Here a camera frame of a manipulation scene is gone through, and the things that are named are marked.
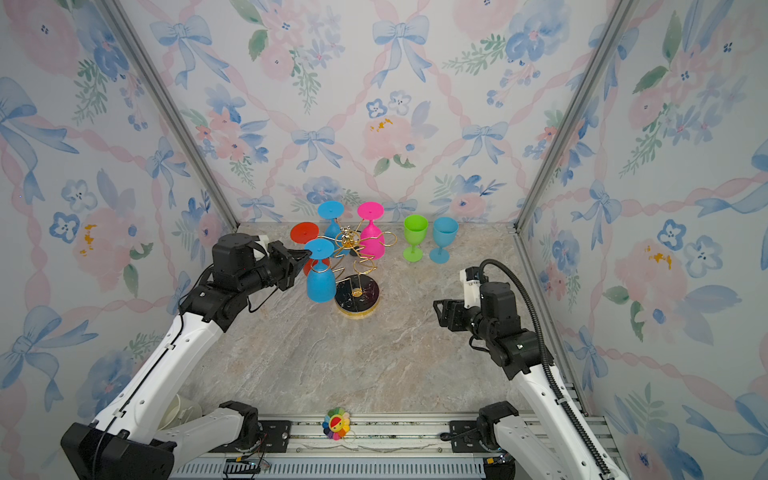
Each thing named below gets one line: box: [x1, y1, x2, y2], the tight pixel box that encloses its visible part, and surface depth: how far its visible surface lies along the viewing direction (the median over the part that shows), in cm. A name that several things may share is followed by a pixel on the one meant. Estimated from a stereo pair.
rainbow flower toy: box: [322, 407, 351, 441], surface depth 77 cm
